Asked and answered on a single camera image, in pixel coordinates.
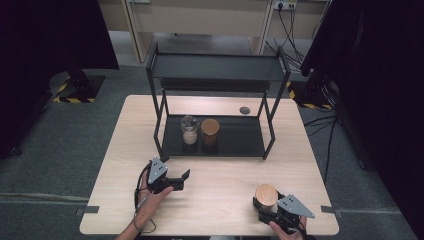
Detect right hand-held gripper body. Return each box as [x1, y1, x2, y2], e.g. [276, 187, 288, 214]
[258, 193, 316, 234]

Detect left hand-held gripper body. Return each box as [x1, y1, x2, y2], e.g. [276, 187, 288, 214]
[146, 157, 185, 195]

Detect glass jar with wooden lid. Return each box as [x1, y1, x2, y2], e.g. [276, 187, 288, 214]
[200, 118, 221, 148]
[254, 183, 279, 213]

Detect glass jar with silver lid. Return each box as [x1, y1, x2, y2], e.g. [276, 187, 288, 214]
[180, 115, 200, 146]

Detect black metal two-tier shelf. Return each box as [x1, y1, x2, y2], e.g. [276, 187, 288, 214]
[145, 41, 292, 161]

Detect person's right hand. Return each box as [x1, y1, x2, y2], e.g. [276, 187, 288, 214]
[269, 216, 308, 240]

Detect person's left hand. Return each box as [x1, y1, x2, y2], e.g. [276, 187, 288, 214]
[134, 170, 175, 230]

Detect grey floor tape strip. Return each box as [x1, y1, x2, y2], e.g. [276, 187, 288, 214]
[74, 205, 100, 217]
[320, 205, 344, 219]

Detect black stand base striped tape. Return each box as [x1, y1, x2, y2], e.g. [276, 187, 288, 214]
[286, 74, 338, 111]
[49, 68, 106, 104]

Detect black curtain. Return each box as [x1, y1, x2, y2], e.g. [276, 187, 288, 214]
[0, 0, 120, 159]
[299, 0, 424, 239]

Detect beige wooden cabinet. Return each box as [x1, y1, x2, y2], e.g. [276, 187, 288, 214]
[97, 0, 330, 64]

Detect white power strip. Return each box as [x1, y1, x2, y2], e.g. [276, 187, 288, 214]
[273, 0, 298, 10]

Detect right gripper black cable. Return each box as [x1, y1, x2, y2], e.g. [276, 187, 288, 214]
[298, 218, 318, 240]

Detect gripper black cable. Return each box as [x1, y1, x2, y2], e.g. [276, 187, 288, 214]
[133, 162, 158, 234]
[298, 218, 318, 240]

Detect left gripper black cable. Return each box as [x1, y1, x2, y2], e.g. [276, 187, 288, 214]
[133, 162, 158, 234]

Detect black floor cable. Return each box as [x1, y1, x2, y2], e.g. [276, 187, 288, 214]
[303, 114, 339, 176]

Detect black cable bundle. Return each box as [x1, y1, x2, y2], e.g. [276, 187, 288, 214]
[264, 6, 331, 73]

